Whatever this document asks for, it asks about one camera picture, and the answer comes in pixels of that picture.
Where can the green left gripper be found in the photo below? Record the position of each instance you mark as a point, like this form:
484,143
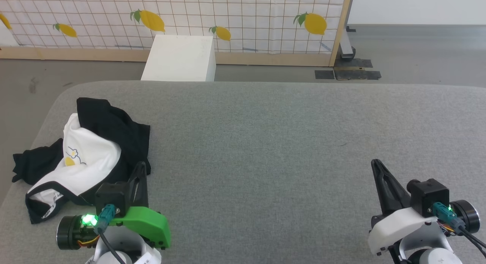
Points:
150,224

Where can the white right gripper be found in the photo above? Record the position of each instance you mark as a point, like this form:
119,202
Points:
395,226

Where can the black and white shirt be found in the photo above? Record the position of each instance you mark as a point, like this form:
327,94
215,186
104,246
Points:
91,157

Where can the grey fabric sofa cushion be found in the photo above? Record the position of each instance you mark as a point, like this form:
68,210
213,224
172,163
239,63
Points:
265,161

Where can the large black floor mat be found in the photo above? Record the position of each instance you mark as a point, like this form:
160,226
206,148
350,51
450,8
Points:
357,72

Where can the white box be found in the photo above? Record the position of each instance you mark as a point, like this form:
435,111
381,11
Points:
178,59

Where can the small black floor mat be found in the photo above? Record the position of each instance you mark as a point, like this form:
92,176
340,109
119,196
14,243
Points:
324,74

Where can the grey metal stand foot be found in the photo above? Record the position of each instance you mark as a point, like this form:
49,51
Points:
347,47

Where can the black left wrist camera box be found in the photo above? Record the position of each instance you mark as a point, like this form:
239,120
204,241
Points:
112,195

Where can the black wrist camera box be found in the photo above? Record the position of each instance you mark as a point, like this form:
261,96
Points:
112,195
429,195

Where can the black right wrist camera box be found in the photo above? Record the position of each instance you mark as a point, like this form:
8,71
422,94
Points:
429,195

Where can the wooden screen frame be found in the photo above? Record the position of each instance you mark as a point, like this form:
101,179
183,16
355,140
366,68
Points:
265,59

